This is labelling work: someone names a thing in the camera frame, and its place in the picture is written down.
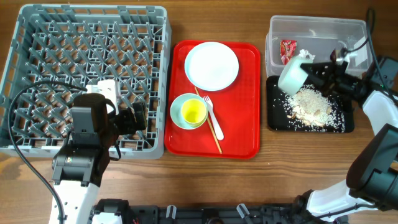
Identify white tissue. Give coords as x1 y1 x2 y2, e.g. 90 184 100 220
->
298 49 315 60

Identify green bowl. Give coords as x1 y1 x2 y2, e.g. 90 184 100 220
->
277 56 313 95

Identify rice and food scraps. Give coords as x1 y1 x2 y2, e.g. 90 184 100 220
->
271 85 346 133

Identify red snack wrapper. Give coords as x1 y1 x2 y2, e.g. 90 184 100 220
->
280 40 297 65

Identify small light blue bowl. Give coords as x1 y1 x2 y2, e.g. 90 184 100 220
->
170 93 208 130

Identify yellow plastic cup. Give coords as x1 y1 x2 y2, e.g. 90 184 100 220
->
181 98 207 128

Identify wooden chopstick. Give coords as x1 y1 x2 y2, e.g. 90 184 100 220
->
194 87 223 154

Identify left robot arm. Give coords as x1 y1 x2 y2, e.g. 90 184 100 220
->
49 93 147 223

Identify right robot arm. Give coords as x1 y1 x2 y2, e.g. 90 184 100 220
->
291 62 397 223

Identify grey dishwasher rack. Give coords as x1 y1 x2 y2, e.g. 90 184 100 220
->
1 4 172 159

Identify clear plastic bin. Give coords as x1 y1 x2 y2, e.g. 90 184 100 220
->
265 16 367 77

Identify black tray bin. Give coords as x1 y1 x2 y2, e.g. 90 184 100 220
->
266 76 354 133

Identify white plastic fork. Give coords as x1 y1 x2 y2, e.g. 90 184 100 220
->
203 96 224 140

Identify large light blue plate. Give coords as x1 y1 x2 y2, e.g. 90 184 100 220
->
184 42 239 91

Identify red plastic tray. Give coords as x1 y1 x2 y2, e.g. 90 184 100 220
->
164 40 261 159

